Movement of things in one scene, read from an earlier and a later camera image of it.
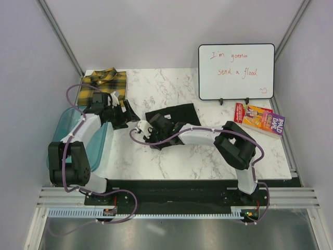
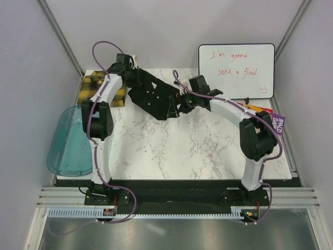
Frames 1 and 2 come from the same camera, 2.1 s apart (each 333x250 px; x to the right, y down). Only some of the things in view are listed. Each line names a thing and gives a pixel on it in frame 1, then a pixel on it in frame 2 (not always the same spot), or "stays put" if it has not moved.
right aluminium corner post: x=300 y=12 stays put
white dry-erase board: x=236 y=71 stays put
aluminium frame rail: x=279 y=198 stays put
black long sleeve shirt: x=181 y=114 -> x=152 y=95
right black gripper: x=151 y=139 -> x=175 y=100
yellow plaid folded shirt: x=105 y=80 stays put
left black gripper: x=127 y=116 -> x=137 y=82
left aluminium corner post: x=53 y=22 stays put
